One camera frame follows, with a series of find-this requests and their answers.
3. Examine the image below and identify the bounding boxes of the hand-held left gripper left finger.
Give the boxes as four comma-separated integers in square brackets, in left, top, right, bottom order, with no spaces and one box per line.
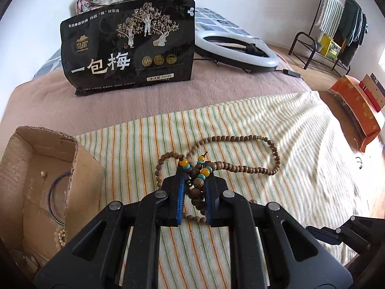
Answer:
[34,164,188,289]

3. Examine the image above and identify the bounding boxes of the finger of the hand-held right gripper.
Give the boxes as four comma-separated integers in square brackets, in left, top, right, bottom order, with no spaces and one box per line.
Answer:
[337,215,381,249]
[305,226,346,246]

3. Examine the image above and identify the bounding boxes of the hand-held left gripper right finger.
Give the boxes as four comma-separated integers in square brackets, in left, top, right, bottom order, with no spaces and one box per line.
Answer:
[204,161,353,289]

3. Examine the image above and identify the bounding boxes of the wooden bead necklace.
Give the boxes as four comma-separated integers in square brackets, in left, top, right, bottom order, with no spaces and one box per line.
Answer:
[155,135,281,225]

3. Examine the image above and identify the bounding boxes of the cardboard box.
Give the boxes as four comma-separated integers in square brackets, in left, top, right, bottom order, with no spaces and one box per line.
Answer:
[0,126,106,280]

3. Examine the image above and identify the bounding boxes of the cream bead bracelet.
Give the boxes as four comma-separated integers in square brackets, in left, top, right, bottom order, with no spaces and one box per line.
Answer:
[54,227,67,249]

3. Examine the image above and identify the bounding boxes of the black bangle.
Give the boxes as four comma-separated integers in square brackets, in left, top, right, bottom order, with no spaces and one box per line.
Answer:
[48,171,73,226]

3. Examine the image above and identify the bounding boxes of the yellow striped cloth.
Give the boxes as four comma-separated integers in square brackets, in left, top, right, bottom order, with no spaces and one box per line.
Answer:
[74,90,373,289]

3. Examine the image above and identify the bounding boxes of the pink-brown blanket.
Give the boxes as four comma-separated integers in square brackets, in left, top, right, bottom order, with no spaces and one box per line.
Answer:
[0,45,312,145]

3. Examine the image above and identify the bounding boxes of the orange covered stool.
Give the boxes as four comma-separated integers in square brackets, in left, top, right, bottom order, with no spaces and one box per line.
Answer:
[329,75,385,152]

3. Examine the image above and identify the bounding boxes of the red flat box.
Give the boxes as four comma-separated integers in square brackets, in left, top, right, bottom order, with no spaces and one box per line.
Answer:
[359,85,380,112]

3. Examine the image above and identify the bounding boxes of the black snack bag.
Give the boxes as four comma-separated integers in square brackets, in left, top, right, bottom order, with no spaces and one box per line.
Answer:
[60,0,196,96]

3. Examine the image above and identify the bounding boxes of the black clothes rack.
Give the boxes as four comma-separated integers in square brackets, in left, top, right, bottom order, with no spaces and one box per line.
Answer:
[289,0,369,77]

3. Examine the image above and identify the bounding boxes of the yellow crate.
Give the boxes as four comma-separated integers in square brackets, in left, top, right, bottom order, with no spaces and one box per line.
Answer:
[319,34,342,59]

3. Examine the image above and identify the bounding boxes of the dark hanging clothes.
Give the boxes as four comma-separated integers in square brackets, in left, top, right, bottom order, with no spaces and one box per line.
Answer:
[340,0,369,67]

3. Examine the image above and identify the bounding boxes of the green striped towel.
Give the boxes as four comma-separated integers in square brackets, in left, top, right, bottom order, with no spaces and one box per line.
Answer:
[315,0,349,37]

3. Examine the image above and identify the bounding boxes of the white ring light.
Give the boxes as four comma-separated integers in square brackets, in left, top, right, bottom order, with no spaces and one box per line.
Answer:
[194,33,280,73]

